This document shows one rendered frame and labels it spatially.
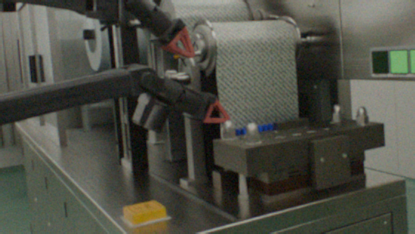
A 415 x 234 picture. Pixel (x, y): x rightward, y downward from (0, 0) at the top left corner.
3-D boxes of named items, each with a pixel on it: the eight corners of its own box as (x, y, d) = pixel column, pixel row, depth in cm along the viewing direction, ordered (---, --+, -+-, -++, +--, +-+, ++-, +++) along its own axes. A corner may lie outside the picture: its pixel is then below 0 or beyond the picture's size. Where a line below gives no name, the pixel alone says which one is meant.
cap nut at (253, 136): (241, 144, 111) (240, 123, 111) (256, 141, 113) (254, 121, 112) (250, 145, 108) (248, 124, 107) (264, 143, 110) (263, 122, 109)
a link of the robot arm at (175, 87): (163, 74, 113) (155, 72, 118) (150, 101, 112) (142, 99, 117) (189, 87, 117) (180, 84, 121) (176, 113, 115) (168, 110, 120)
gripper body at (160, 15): (169, 43, 116) (146, 21, 113) (153, 44, 125) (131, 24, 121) (186, 22, 118) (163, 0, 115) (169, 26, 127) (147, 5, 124)
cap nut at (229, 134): (218, 139, 118) (217, 120, 118) (233, 137, 120) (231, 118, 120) (226, 141, 115) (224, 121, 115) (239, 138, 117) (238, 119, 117)
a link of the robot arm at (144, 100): (146, 69, 108) (130, 65, 114) (123, 118, 106) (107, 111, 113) (189, 91, 115) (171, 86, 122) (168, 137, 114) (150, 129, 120)
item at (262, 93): (221, 140, 125) (216, 67, 123) (298, 127, 137) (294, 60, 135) (221, 141, 124) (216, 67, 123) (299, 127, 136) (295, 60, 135)
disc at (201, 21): (192, 74, 135) (190, 18, 133) (194, 74, 135) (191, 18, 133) (216, 78, 123) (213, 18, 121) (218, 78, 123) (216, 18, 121)
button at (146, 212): (124, 218, 106) (122, 206, 106) (155, 210, 109) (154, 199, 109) (133, 226, 100) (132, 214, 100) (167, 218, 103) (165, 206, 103)
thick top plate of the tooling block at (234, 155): (214, 164, 119) (212, 139, 119) (344, 138, 140) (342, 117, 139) (247, 176, 106) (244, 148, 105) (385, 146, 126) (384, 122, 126)
